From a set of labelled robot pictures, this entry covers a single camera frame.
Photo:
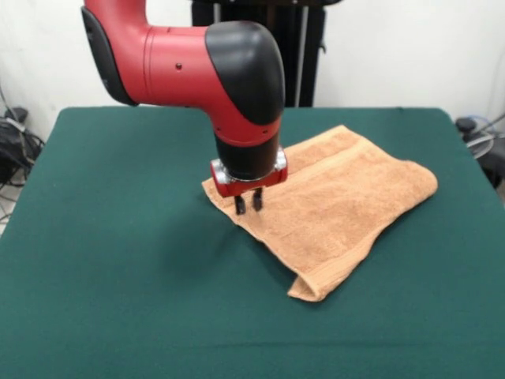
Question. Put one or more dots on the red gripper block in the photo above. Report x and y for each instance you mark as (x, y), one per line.
(272, 179)

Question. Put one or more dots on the tan terry towel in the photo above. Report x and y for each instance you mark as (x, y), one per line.
(335, 205)

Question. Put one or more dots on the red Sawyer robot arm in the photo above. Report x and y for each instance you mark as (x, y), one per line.
(177, 67)

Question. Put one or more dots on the dark green table cloth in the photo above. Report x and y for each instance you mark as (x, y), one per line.
(98, 237)

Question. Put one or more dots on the small black plug box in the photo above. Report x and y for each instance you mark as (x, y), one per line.
(466, 125)

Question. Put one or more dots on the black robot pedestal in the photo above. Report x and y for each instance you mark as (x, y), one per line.
(304, 51)

